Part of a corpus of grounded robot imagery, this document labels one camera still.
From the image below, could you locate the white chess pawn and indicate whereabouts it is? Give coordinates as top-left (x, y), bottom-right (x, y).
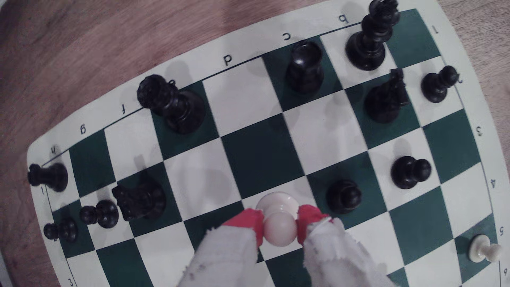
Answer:
top-left (255, 192), bottom-right (299, 247)
top-left (468, 234), bottom-right (503, 264)

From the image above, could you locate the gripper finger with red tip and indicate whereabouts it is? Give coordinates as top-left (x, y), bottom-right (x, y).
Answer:
top-left (296, 205), bottom-right (400, 287)
top-left (177, 208), bottom-right (265, 287)

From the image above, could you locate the black chess pawn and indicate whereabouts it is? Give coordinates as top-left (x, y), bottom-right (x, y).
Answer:
top-left (79, 199), bottom-right (119, 229)
top-left (326, 179), bottom-right (362, 214)
top-left (390, 156), bottom-right (432, 189)
top-left (421, 66), bottom-right (460, 103)
top-left (43, 218), bottom-right (78, 244)

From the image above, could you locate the black chess knight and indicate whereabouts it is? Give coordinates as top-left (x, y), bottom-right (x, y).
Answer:
top-left (364, 69), bottom-right (410, 124)
top-left (112, 181), bottom-right (167, 222)

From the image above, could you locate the green white chess mat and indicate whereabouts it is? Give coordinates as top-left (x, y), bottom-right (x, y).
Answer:
top-left (27, 0), bottom-right (510, 287)

